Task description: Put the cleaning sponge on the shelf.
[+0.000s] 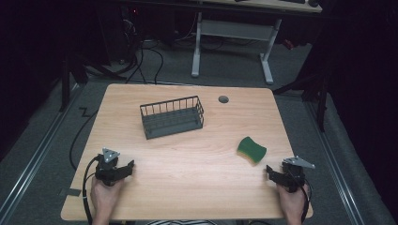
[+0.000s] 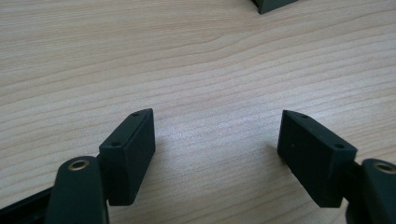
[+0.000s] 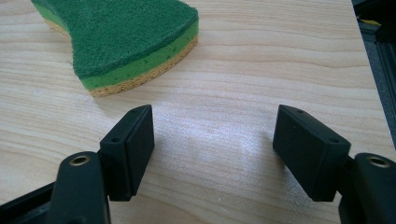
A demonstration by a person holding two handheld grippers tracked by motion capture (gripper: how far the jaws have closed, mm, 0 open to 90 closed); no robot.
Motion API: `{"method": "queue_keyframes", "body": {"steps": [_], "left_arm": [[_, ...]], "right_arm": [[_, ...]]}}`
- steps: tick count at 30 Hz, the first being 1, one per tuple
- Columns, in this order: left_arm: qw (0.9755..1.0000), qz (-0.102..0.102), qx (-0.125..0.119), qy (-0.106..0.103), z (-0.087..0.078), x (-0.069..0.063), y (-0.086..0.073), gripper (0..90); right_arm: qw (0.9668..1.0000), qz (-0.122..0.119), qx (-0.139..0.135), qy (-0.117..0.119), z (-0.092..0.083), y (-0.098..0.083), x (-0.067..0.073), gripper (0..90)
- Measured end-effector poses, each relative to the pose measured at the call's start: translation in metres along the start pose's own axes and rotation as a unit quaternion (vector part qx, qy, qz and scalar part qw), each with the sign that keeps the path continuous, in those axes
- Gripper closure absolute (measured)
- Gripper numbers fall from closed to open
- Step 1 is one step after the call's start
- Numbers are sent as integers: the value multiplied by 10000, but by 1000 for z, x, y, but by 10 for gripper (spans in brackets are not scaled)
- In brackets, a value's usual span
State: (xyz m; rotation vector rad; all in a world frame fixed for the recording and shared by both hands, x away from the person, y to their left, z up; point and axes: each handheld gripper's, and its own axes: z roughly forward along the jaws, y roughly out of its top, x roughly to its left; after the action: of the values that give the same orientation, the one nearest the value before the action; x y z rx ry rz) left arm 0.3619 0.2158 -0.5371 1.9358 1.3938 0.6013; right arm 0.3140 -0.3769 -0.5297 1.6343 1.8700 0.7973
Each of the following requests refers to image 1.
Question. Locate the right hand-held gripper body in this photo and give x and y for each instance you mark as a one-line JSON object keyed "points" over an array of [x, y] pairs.
{"points": [[294, 175]]}

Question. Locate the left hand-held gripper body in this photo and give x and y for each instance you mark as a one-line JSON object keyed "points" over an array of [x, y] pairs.
{"points": [[107, 162]]}

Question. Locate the green and yellow sponge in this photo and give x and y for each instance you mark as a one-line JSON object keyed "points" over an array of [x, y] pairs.
{"points": [[252, 150]]}

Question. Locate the person's right hand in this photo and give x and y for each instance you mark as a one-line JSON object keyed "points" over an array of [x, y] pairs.
{"points": [[292, 201]]}

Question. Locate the person's left hand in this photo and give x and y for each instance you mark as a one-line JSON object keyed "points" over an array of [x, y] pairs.
{"points": [[104, 195]]}

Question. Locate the grey tape strip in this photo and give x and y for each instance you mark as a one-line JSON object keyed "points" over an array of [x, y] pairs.
{"points": [[73, 192]]}

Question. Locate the person's striped clothing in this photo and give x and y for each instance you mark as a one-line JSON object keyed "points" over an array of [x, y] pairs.
{"points": [[181, 222]]}

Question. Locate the grey round table grommet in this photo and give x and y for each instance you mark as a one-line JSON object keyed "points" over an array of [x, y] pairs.
{"points": [[223, 99]]}

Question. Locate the black metal stand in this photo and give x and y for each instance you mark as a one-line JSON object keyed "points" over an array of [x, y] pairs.
{"points": [[313, 90], [67, 81]]}

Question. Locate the small red object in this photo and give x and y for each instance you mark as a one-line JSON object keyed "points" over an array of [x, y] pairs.
{"points": [[288, 44]]}

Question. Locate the white-framed desk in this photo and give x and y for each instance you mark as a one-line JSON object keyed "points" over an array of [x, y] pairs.
{"points": [[234, 29]]}

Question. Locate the black keyboard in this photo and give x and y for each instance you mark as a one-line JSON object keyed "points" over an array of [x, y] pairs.
{"points": [[292, 1]]}

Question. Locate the black computer mouse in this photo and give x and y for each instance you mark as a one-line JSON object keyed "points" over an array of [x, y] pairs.
{"points": [[313, 2]]}

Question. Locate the metal floor rail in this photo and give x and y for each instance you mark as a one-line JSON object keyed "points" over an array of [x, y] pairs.
{"points": [[34, 156], [334, 162]]}

